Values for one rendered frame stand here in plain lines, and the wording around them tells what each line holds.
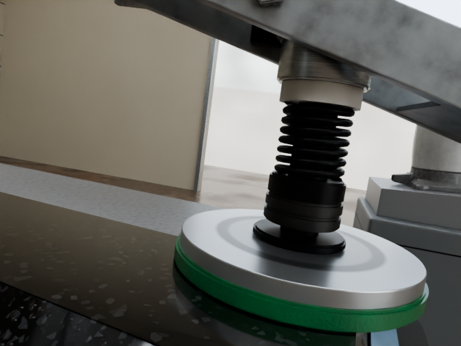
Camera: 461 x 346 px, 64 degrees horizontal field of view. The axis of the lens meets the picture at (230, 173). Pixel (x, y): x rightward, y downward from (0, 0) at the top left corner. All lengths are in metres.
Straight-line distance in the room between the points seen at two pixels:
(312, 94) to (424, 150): 0.94
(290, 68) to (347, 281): 0.17
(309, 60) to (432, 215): 0.89
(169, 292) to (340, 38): 0.21
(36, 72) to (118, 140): 1.84
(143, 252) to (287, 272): 0.14
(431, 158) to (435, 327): 0.46
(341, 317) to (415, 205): 0.89
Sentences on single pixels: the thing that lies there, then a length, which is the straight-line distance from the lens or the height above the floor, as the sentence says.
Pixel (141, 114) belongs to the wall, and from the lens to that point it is 5.83.
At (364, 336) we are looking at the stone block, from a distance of 0.29.
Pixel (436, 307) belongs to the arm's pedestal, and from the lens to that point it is 1.17.
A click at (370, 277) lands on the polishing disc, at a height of 0.90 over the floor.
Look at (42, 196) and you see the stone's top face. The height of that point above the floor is 0.87.
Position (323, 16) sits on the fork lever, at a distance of 0.29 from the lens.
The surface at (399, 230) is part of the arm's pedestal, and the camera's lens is 1.09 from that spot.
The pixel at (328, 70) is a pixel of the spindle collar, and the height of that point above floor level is 1.04.
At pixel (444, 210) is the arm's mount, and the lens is 1.15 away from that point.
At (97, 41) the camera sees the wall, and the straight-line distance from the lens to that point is 6.37.
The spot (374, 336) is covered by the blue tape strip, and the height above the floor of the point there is 0.86.
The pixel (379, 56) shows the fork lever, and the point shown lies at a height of 1.05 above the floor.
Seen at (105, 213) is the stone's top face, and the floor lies 0.87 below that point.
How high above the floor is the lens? 0.99
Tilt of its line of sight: 7 degrees down
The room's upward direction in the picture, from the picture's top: 8 degrees clockwise
